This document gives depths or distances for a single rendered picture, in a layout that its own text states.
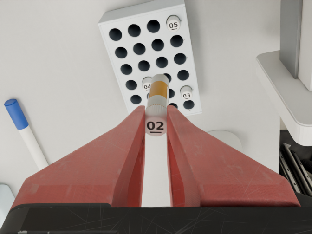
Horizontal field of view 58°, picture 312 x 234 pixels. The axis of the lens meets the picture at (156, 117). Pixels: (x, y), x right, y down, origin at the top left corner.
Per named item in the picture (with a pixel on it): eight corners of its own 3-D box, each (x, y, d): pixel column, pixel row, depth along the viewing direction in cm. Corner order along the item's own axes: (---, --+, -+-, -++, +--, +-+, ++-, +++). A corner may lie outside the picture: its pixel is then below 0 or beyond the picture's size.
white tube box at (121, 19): (199, 96, 36) (202, 113, 32) (135, 107, 37) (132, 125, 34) (182, -7, 29) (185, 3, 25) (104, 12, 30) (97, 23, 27)
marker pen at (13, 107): (55, 172, 44) (51, 179, 43) (45, 172, 44) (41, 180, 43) (18, 97, 36) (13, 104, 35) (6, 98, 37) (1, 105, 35)
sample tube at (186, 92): (190, 79, 34) (193, 100, 30) (180, 81, 34) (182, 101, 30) (188, 70, 33) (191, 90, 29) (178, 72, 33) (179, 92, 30)
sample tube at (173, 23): (179, 16, 30) (181, 31, 26) (167, 19, 30) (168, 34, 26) (177, 4, 29) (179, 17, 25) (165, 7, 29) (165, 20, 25)
